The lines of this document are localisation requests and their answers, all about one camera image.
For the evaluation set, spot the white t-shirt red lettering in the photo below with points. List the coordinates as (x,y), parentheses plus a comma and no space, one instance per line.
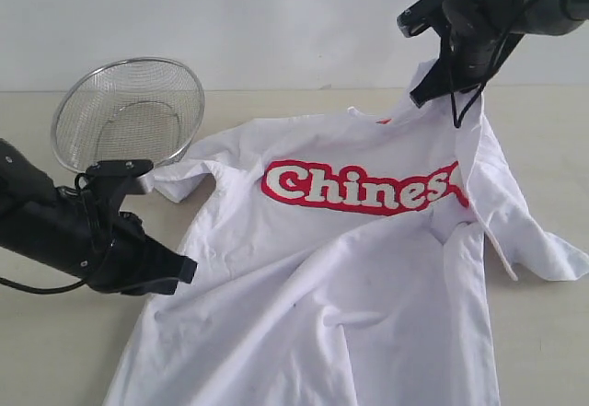
(340,262)

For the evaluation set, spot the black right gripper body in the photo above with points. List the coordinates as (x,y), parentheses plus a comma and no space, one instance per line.
(474,57)

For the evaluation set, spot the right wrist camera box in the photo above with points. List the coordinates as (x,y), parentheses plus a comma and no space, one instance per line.
(422,15)

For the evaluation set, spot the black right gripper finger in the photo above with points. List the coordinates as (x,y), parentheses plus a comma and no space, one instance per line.
(433,79)

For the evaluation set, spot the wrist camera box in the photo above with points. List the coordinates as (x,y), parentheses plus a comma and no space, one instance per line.
(107,183)
(422,15)

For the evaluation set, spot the metal wire mesh basket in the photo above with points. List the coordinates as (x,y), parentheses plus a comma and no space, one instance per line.
(136,108)

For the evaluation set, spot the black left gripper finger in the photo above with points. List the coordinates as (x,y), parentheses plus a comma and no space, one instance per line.
(164,287)
(161,264)

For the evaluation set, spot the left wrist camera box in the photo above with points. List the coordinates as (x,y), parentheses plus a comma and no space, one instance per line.
(107,183)

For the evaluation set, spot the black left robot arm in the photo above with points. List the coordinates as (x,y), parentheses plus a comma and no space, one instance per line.
(34,216)

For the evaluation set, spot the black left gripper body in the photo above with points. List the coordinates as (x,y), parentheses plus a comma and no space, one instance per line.
(108,248)

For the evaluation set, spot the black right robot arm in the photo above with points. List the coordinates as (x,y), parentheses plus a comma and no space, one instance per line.
(519,17)

